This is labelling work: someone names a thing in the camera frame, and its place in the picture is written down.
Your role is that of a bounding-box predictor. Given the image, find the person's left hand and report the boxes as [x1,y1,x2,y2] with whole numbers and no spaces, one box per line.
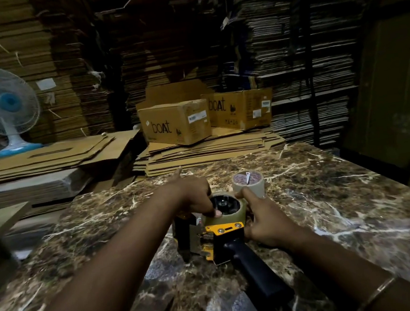
[155,162,223,225]

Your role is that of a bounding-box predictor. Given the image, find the person's right hand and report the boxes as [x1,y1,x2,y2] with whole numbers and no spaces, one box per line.
[235,181,307,255]

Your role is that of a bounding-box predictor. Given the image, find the tan packing tape roll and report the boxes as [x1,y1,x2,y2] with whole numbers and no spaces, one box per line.
[199,190,251,229]

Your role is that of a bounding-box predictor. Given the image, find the person's right forearm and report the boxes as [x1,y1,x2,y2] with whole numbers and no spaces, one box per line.
[287,216,410,311]

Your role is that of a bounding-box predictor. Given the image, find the person's left forearm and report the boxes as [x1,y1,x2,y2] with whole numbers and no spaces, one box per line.
[0,190,189,311]

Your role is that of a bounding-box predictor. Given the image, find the yellow black tape dispenser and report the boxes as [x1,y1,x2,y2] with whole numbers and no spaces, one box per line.
[169,186,298,311]

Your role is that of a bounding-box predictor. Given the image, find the white tape roll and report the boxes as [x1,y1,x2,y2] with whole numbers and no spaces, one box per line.
[231,169,267,203]

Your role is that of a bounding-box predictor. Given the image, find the low stack of flat cartons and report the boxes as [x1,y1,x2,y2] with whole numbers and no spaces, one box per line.
[129,118,288,180]

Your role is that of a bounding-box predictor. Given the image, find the closed brown cardboard box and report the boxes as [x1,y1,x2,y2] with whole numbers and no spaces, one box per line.
[137,98,214,151]

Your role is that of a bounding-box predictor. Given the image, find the open brown cardboard box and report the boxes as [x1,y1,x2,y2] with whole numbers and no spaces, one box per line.
[201,86,277,136]

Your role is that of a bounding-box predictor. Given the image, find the gold bangle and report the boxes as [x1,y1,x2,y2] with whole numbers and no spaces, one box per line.
[352,275,401,311]

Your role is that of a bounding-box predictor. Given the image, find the dark tall carton stack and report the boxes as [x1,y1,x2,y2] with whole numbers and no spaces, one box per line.
[93,0,231,129]

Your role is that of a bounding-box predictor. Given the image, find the wide pile of cardboard sheets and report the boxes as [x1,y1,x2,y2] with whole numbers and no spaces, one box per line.
[0,129,145,185]

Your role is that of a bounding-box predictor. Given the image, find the pale bundle of folded cartons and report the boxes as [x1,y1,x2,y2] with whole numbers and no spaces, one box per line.
[0,166,97,213]

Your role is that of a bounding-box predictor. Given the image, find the shelved stacks of flat cartons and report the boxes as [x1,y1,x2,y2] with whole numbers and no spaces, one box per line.
[215,0,385,160]

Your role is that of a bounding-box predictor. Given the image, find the large upright cardboard sheets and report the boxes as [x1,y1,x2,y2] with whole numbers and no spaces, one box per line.
[323,0,410,213]

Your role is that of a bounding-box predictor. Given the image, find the white paper label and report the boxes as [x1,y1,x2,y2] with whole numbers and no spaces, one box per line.
[36,77,57,92]

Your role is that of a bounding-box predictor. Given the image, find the tall light brown carton stack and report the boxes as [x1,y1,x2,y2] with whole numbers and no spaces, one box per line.
[0,0,116,149]

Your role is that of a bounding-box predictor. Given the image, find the white blue table fan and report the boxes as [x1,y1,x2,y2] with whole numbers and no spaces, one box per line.
[0,60,46,158]

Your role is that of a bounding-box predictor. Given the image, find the black metal rack post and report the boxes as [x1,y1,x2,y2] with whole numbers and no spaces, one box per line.
[294,0,329,149]

